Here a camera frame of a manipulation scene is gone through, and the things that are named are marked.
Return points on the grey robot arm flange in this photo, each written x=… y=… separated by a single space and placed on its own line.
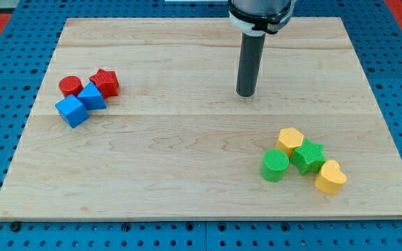
x=258 y=17

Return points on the green cylinder block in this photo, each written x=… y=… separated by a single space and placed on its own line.
x=274 y=165

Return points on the blue cube block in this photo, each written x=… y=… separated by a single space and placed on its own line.
x=91 y=97
x=72 y=111

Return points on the blue cube block lower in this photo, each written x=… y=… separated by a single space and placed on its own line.
x=72 y=111

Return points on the green star block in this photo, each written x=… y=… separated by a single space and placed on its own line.
x=309 y=157

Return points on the red star block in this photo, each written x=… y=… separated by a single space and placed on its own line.
x=106 y=82

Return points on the red cylinder block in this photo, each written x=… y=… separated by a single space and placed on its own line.
x=70 y=85

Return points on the light wooden board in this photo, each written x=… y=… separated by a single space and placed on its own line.
x=178 y=143

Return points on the dark grey cylindrical pointer rod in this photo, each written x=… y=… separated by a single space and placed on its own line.
x=249 y=64

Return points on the yellow heart block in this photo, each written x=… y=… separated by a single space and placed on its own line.
x=330 y=178

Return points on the blue cube block upper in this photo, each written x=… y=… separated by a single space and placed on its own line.
x=91 y=97

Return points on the yellow hexagon block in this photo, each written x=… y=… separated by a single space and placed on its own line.
x=288 y=140

